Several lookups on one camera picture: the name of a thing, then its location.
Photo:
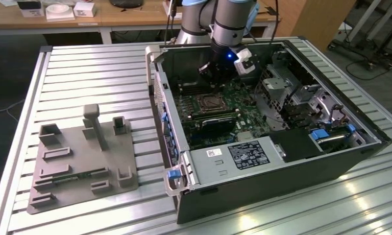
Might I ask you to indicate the silver-topped CPU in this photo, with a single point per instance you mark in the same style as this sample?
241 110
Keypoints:
212 101

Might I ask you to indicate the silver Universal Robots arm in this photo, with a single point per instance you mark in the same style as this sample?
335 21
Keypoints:
228 24

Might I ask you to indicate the CPU socket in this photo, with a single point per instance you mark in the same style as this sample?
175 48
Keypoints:
200 112

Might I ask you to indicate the silver drive cage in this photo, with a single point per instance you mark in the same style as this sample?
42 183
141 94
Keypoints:
273 84

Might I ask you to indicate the green motherboard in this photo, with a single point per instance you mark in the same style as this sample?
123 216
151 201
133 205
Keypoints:
248 115

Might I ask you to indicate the black graphics card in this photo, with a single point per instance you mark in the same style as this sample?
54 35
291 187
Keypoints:
215 128

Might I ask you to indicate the blue card retention clip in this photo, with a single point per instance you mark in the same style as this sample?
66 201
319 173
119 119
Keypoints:
164 116

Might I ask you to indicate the small white box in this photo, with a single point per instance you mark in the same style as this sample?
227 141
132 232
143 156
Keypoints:
177 14

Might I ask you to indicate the silver chipset heat sink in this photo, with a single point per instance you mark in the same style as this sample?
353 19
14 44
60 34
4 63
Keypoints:
245 136

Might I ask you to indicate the black plastic shroud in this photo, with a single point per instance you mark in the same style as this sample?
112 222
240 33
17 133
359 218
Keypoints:
293 145

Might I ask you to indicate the wooden cabinet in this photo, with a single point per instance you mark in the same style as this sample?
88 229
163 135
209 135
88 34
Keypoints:
327 22

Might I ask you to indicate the blue disk carrier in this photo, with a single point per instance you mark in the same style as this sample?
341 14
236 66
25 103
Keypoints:
317 135

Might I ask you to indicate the black round object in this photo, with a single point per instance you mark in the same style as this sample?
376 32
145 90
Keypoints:
125 3

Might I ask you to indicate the silver power supply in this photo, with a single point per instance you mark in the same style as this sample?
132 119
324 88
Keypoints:
215 170

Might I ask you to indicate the blue release latch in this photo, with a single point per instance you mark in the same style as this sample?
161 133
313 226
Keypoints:
173 175

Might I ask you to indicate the small blue clip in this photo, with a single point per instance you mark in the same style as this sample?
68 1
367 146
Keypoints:
351 129

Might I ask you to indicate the white labelled box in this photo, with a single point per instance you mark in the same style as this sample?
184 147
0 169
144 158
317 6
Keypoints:
84 9

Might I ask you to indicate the black wheeled stand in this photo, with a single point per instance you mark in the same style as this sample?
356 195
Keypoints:
379 58

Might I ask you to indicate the black open PC case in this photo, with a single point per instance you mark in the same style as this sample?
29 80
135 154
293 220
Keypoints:
264 195

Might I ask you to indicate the white round holder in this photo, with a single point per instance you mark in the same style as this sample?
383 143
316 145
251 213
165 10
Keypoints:
60 14

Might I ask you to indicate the grey parts rack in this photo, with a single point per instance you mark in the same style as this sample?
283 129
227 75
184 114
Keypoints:
84 159

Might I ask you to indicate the white box with black top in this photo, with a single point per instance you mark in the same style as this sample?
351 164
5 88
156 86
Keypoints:
30 12

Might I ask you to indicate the wooden desk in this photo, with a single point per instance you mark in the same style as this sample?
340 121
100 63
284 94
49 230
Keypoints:
12 20

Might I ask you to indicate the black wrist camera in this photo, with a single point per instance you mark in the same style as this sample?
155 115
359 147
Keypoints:
204 68

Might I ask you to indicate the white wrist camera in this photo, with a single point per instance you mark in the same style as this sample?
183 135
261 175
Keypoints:
247 61

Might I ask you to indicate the white metal frame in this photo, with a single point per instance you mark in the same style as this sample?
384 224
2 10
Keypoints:
363 22

